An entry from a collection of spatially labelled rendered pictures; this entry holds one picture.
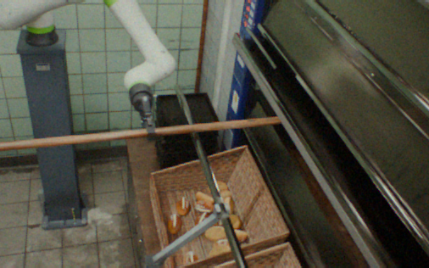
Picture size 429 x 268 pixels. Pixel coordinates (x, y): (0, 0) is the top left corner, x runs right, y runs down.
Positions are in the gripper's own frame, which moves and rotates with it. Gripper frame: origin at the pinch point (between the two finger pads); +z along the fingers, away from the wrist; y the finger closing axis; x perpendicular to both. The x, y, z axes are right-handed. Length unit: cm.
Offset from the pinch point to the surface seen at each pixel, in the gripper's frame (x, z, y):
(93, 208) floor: 21, -74, 120
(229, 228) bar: -16.4, 46.9, 1.8
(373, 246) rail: -38, 78, -24
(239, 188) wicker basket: -47, -13, 51
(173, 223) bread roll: -12, -1, 55
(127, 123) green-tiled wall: -6, -122, 90
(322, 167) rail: -38, 51, -24
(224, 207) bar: -17.3, 38.4, 1.8
